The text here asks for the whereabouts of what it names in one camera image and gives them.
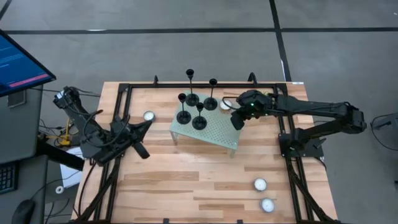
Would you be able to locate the black computer mouse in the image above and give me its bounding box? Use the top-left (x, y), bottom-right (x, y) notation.
top-left (11, 198), bottom-right (36, 224)

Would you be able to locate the black metal candlestick holder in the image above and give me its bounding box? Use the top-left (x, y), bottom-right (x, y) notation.
top-left (185, 68), bottom-right (200, 107)
top-left (203, 78), bottom-right (218, 111)
top-left (192, 102), bottom-right (208, 131)
top-left (176, 93), bottom-right (192, 125)

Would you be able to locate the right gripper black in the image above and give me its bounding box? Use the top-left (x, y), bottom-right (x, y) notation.
top-left (230, 90), bottom-right (276, 131)

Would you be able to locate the large blue-screen monitor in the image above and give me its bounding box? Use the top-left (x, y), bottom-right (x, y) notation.
top-left (0, 29), bottom-right (57, 98)

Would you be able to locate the green perforated metal shelf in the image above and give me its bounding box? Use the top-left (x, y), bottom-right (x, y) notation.
top-left (169, 90), bottom-right (244, 159)

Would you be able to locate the black aluminium rig frame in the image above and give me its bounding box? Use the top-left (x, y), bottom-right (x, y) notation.
top-left (72, 72), bottom-right (338, 224)

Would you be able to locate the amber glass jar candle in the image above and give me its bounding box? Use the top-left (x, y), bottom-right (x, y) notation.
top-left (219, 98), bottom-right (233, 111)

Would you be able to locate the white paper sheet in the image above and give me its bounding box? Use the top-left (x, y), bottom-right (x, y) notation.
top-left (60, 146), bottom-right (85, 189)

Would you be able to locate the grey desk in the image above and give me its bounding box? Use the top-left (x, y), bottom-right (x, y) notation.
top-left (0, 154), bottom-right (50, 224)

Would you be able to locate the black keyboard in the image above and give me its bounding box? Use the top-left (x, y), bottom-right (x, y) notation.
top-left (0, 161), bottom-right (17, 195)

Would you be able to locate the yellow cable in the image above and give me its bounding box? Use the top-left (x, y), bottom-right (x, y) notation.
top-left (46, 119), bottom-right (72, 147)

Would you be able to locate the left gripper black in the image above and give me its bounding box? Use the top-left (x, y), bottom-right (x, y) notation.
top-left (109, 114), bottom-right (153, 147)

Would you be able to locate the brown patterned bowl candle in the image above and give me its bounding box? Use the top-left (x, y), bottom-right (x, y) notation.
top-left (253, 177), bottom-right (268, 192)

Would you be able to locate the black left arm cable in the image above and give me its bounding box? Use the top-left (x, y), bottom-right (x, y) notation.
top-left (81, 108), bottom-right (105, 149)

